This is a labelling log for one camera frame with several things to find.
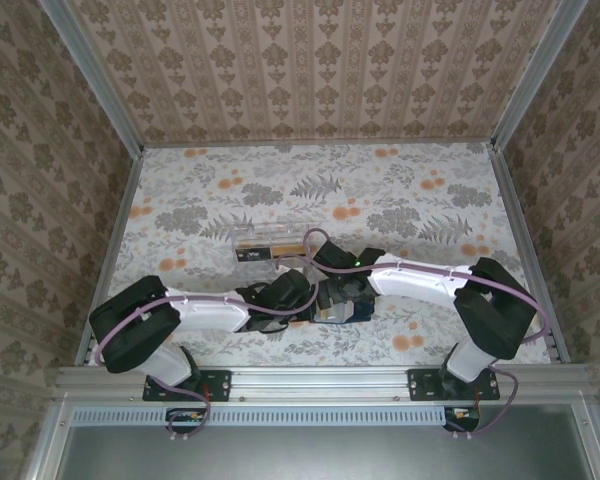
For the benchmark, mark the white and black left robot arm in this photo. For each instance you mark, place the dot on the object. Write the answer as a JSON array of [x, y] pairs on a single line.
[[205, 312]]

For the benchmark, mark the aluminium mounting rail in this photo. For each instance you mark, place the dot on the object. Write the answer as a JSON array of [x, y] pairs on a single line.
[[320, 382]]

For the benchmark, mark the gold card with black stripe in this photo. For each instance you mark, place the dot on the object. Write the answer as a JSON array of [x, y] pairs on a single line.
[[287, 250]]

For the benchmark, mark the black VIP card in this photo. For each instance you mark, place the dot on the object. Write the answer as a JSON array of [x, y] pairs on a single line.
[[252, 256]]

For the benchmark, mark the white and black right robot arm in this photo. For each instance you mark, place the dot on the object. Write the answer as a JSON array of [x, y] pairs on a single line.
[[415, 282]]

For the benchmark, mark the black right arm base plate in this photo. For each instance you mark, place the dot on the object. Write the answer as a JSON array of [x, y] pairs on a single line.
[[422, 385]]

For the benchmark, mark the clear acrylic card tray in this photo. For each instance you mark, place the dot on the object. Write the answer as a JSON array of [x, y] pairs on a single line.
[[260, 235]]

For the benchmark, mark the aluminium frame post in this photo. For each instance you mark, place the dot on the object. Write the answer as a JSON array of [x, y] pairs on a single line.
[[536, 75], [97, 75]]

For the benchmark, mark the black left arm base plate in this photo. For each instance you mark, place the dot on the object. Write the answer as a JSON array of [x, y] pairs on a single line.
[[215, 385]]

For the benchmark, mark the navy blue card holder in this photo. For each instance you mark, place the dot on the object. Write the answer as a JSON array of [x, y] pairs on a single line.
[[362, 311]]

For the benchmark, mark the floral table cover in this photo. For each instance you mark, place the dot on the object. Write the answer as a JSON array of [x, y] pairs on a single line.
[[380, 175]]

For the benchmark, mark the grey metal sheet panel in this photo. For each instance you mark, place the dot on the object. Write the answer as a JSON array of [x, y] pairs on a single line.
[[320, 455]]

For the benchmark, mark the aluminium table side rail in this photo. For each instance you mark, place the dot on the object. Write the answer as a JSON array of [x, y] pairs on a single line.
[[516, 210], [121, 210]]

